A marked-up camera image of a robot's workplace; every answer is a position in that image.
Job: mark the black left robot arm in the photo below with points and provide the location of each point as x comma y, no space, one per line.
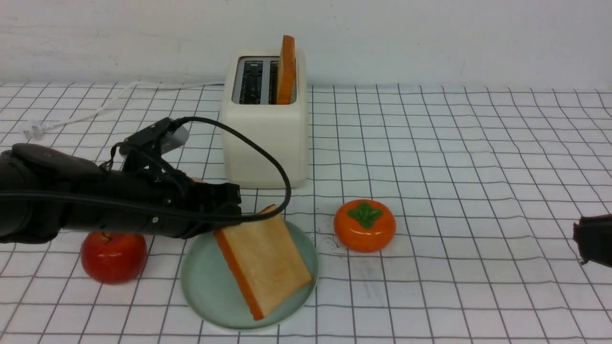
44,190

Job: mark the cream white toaster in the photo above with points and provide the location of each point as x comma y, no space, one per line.
280,130

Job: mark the orange persimmon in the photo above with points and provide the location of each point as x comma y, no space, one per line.
364,225

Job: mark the light green plate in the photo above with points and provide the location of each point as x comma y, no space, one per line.
210,289

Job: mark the white grid tablecloth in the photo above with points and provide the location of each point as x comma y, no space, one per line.
485,185

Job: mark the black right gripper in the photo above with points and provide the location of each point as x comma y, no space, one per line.
593,236

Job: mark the toast slice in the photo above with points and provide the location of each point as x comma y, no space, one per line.
265,262
286,71

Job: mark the red apple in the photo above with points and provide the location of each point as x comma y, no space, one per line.
113,258

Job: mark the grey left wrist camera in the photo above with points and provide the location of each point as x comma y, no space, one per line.
157,139

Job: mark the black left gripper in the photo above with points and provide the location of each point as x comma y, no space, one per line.
202,198

